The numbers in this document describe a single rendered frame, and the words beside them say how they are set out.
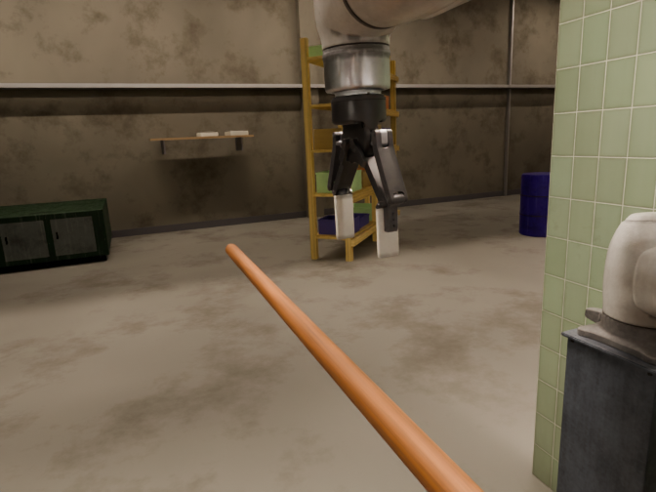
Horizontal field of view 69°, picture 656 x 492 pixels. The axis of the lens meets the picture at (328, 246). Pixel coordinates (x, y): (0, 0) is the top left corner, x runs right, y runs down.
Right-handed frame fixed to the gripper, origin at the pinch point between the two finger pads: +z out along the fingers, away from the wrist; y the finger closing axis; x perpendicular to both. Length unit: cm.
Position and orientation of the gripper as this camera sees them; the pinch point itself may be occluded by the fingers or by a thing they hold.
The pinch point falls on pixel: (364, 238)
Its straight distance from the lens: 69.8
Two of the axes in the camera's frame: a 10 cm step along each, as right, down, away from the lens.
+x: -9.2, 1.5, -3.6
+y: -3.9, -1.9, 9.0
